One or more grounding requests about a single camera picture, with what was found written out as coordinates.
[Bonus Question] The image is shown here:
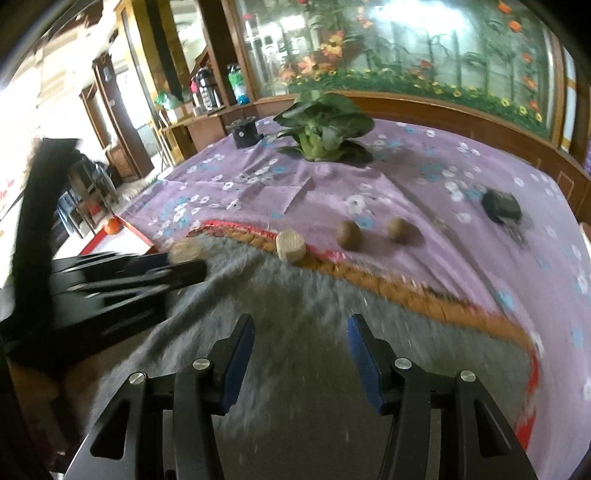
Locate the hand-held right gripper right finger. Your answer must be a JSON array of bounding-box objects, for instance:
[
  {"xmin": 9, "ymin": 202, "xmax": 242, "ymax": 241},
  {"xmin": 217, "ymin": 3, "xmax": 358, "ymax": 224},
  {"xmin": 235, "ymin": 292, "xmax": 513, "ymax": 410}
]
[{"xmin": 347, "ymin": 314, "xmax": 539, "ymax": 480}]

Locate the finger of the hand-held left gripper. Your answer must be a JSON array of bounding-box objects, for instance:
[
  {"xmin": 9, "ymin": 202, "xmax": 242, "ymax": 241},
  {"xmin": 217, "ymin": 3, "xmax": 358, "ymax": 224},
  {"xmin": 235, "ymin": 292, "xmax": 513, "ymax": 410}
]
[
  {"xmin": 51, "ymin": 260, "xmax": 208, "ymax": 297},
  {"xmin": 51, "ymin": 251, "xmax": 170, "ymax": 280}
]

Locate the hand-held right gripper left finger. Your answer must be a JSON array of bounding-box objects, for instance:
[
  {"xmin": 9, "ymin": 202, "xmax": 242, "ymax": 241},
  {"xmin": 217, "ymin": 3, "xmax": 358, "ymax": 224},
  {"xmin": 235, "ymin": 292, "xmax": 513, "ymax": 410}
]
[{"xmin": 62, "ymin": 313, "xmax": 256, "ymax": 480}]

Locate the red box with white inside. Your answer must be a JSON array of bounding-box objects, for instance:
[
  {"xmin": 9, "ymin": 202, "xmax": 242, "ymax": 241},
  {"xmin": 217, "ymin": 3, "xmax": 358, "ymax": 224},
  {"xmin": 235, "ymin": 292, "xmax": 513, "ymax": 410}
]
[{"xmin": 81, "ymin": 215, "xmax": 155, "ymax": 257}]

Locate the wooden chair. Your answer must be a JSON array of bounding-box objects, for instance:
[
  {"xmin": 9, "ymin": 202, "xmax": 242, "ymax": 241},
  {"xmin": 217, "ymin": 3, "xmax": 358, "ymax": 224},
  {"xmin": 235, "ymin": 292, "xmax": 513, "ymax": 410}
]
[{"xmin": 65, "ymin": 154, "xmax": 122, "ymax": 236}]

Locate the grey furry mat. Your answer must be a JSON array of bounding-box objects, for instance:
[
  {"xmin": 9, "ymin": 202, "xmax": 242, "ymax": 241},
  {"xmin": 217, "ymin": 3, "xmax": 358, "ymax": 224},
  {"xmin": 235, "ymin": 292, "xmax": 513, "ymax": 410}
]
[{"xmin": 65, "ymin": 231, "xmax": 541, "ymax": 480}]

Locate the wooden slatted cabinet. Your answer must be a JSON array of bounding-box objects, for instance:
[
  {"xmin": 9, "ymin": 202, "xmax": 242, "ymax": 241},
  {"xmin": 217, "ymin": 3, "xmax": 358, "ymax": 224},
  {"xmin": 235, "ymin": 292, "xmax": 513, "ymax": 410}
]
[{"xmin": 106, "ymin": 143, "xmax": 153, "ymax": 182}]

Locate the cream wooden block on cloth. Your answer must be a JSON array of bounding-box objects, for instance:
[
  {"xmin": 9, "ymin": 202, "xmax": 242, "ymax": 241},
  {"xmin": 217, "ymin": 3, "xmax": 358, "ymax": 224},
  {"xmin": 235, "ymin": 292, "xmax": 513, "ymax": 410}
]
[{"xmin": 276, "ymin": 230, "xmax": 307, "ymax": 264}]

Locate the brown kiwi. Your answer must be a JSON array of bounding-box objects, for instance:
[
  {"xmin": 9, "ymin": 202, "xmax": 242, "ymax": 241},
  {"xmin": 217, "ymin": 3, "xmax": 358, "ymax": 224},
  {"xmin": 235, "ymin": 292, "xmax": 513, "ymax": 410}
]
[
  {"xmin": 387, "ymin": 217, "xmax": 411, "ymax": 243},
  {"xmin": 336, "ymin": 220, "xmax": 362, "ymax": 251}
]

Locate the wooden counter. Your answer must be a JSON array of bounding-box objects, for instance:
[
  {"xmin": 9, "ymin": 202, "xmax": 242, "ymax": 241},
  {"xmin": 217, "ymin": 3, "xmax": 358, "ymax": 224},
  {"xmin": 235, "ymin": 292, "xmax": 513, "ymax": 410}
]
[{"xmin": 159, "ymin": 102, "xmax": 259, "ymax": 160}]

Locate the black cylindrical cup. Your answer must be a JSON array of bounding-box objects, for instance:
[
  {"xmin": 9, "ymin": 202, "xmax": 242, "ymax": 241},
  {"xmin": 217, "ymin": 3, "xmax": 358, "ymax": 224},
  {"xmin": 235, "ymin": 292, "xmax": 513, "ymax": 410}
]
[{"xmin": 226, "ymin": 117, "xmax": 263, "ymax": 148}]

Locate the green plastic bag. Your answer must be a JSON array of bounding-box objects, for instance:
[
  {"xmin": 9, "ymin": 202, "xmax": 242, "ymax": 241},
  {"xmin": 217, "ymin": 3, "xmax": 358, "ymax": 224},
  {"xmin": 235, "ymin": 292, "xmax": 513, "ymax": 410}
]
[{"xmin": 154, "ymin": 90, "xmax": 183, "ymax": 123}]

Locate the black thermos jug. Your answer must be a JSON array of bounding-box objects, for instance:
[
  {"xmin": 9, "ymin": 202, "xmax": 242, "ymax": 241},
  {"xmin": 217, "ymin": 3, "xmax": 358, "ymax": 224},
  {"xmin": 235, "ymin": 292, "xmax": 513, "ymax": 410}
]
[{"xmin": 191, "ymin": 69, "xmax": 222, "ymax": 112}]

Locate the green bok choy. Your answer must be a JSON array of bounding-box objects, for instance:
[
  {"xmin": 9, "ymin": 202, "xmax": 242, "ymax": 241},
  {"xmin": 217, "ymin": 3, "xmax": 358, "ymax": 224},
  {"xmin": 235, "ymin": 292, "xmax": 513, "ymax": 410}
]
[{"xmin": 273, "ymin": 91, "xmax": 375, "ymax": 162}]

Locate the green plastic bottle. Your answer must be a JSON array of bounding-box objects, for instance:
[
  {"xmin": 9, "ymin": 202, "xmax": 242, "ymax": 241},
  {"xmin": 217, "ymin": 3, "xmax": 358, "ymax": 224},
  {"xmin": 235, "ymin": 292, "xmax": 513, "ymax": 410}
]
[{"xmin": 226, "ymin": 64, "xmax": 250, "ymax": 106}]

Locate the purple floral tablecloth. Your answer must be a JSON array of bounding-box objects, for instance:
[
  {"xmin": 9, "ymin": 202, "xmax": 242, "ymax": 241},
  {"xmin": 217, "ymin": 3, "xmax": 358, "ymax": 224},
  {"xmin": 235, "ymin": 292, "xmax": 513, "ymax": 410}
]
[{"xmin": 113, "ymin": 115, "xmax": 591, "ymax": 480}]

